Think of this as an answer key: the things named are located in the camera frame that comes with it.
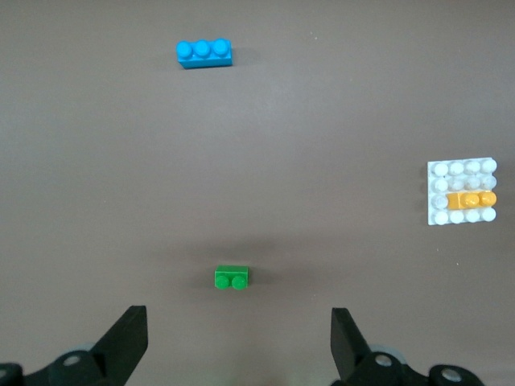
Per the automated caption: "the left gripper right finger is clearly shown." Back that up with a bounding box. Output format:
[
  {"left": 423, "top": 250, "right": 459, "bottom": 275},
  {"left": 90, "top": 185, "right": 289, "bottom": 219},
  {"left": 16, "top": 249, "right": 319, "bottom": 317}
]
[{"left": 329, "top": 307, "right": 484, "bottom": 386}]

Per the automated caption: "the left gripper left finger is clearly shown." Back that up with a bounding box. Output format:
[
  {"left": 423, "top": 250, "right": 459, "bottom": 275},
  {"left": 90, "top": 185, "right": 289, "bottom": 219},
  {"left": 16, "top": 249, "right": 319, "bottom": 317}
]
[{"left": 0, "top": 305, "right": 149, "bottom": 386}]

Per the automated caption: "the white studded base plate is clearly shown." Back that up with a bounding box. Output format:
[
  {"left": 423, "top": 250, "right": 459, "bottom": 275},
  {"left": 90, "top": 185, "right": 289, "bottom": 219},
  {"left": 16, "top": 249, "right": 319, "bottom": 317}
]
[{"left": 426, "top": 156, "right": 499, "bottom": 226}]

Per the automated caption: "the yellow two-stud block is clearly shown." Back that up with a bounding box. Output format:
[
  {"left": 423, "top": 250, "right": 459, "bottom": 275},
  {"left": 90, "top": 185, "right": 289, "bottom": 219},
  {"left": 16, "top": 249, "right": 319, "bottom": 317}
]
[{"left": 446, "top": 191, "right": 499, "bottom": 210}]

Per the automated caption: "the green two-stud block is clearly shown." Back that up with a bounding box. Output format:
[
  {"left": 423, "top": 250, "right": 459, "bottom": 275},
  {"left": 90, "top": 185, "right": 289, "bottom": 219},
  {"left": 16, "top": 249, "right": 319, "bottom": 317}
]
[{"left": 213, "top": 265, "right": 249, "bottom": 290}]

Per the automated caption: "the blue three-stud block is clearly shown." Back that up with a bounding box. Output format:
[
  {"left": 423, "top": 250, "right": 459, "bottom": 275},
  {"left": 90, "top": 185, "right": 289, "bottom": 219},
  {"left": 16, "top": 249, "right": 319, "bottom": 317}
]
[{"left": 175, "top": 38, "right": 234, "bottom": 70}]

